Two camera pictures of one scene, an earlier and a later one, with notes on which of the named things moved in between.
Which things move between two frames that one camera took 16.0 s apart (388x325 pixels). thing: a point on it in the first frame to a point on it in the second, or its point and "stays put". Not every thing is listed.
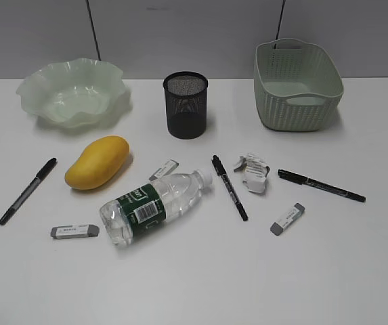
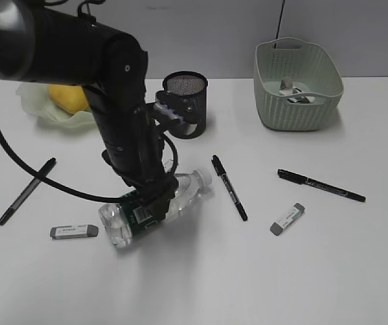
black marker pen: (24, 197) stays put
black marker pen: (305, 179) stays put
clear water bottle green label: (146, 208) stays put
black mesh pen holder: (186, 93) stays put
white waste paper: (256, 171) to (286, 87)
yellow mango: (97, 163) to (71, 97)
